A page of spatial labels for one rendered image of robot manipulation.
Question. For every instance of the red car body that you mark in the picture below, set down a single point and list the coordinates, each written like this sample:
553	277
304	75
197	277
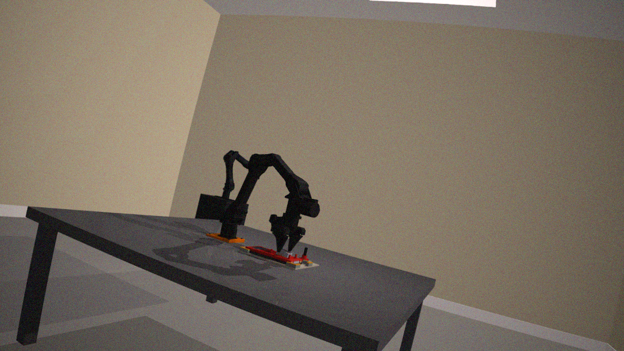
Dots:
271	255

